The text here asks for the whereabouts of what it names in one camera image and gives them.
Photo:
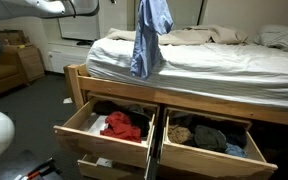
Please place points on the light blue shirt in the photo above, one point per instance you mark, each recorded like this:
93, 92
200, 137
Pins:
147, 43

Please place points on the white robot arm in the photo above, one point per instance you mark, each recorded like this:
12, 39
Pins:
17, 8

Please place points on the black clothes beside red shirt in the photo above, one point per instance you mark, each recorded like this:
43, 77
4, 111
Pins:
137, 120

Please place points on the red shirt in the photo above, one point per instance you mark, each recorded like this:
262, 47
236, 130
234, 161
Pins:
122, 128

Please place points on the wooden drawer with white liner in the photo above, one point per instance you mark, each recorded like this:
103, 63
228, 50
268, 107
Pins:
100, 146

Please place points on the low wooden drawer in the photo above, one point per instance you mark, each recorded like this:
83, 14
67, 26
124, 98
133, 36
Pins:
97, 171

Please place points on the wooden drawer full of clothes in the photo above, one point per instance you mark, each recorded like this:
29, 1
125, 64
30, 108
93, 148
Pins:
210, 163

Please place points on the brown garment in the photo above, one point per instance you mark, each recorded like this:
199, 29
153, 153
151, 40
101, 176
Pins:
180, 134

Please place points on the mattress with white striped sheet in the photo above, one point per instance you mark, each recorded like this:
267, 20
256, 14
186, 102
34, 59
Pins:
217, 70

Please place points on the small black remote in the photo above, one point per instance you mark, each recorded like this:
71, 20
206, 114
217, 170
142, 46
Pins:
84, 43

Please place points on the white paper scrap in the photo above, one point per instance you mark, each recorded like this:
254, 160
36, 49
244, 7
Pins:
67, 100

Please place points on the beige blanket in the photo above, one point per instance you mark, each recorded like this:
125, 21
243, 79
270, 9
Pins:
200, 33

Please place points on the olive grey garment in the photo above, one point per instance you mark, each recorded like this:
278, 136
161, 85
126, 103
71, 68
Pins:
210, 138

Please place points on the white paper sheet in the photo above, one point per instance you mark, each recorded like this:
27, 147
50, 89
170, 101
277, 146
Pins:
104, 162

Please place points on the black garment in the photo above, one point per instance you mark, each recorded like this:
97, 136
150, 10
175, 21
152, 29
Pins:
237, 136

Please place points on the small blue garment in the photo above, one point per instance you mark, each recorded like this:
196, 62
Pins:
235, 150

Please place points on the wooden nightstand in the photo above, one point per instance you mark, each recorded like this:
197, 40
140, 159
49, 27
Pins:
30, 63

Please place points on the cardboard box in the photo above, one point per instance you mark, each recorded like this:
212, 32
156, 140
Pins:
12, 36

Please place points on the grey striped pillow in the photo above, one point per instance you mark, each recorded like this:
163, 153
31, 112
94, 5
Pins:
280, 38

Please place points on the wooden bed frame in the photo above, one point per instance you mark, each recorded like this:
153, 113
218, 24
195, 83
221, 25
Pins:
184, 100

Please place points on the white wall radiator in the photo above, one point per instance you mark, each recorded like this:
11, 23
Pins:
64, 56

